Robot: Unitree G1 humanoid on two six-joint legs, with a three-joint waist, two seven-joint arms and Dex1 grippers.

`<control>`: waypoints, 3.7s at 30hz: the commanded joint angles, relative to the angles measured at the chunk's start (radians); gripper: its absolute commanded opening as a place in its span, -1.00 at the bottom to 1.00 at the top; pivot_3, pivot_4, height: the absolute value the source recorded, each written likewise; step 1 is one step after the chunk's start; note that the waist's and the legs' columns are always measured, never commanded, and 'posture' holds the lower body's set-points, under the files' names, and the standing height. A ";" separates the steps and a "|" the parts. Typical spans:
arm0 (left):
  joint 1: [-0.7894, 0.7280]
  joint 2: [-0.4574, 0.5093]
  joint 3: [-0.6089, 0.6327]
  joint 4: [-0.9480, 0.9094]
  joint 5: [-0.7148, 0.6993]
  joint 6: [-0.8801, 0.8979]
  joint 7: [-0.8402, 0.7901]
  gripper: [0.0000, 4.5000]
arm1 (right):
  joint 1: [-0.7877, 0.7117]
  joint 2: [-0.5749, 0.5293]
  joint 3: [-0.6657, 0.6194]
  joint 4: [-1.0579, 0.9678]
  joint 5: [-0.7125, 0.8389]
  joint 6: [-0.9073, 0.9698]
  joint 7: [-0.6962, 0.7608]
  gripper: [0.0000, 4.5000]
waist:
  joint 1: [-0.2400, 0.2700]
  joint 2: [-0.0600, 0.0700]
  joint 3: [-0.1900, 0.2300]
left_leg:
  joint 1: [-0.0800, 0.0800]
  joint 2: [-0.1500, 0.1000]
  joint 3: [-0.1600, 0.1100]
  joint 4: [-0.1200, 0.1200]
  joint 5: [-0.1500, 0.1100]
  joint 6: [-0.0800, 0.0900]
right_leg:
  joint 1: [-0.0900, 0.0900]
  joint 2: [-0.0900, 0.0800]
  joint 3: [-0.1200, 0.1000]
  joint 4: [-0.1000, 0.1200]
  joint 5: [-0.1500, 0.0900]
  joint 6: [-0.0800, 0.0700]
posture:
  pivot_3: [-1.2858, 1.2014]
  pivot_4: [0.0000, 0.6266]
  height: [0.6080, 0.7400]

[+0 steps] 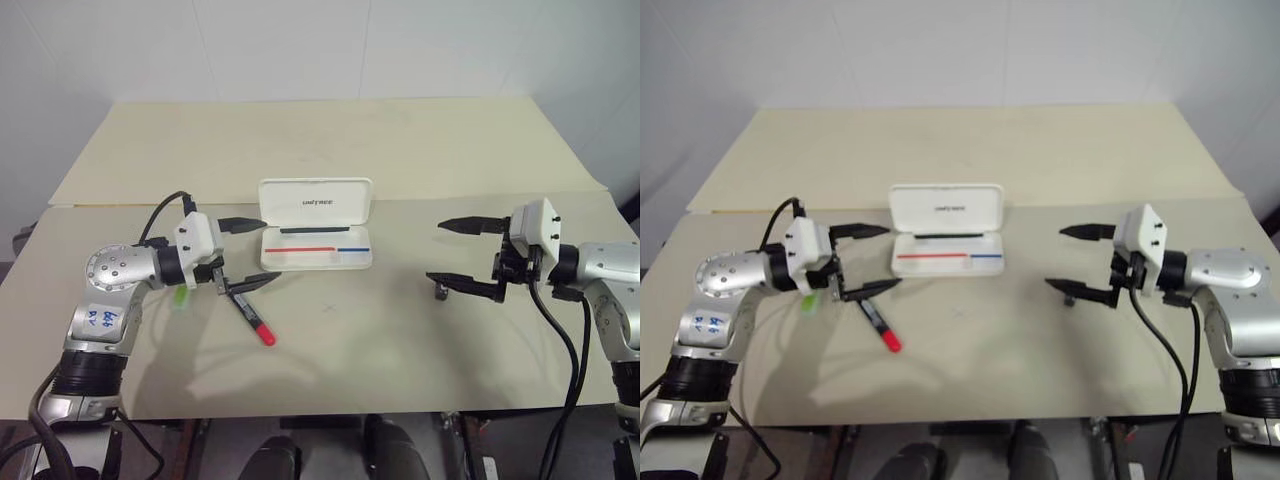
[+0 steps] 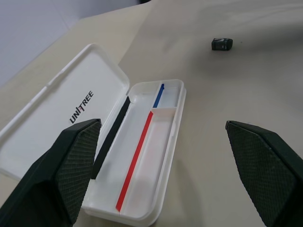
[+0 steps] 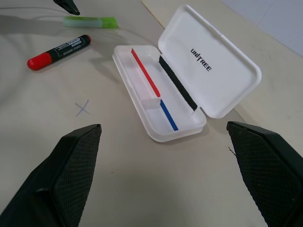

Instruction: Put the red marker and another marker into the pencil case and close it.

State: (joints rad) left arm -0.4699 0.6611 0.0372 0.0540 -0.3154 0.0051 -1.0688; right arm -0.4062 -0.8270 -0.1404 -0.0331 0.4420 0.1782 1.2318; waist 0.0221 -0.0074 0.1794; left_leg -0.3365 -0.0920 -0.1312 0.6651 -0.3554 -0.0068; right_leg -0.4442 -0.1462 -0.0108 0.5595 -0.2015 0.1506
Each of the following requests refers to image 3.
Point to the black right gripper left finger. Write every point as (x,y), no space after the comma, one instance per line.
(71,170)

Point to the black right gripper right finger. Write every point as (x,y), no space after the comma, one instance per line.
(267,170)

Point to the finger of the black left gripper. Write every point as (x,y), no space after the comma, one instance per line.
(67,6)

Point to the green plastic eraser stick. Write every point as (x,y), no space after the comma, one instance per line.
(90,22)

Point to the red black whiteboard marker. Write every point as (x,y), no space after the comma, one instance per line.
(59,52)

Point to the white case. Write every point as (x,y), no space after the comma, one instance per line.
(213,47)

